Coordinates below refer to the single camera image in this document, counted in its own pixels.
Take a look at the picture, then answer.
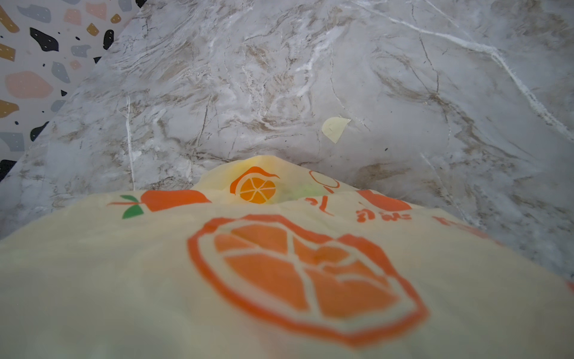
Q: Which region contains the yellow translucent plastic bag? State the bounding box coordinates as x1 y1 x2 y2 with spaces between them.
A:
1 156 573 358

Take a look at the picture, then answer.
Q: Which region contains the torn yellow bag scrap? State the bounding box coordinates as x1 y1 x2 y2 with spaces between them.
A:
321 117 351 144

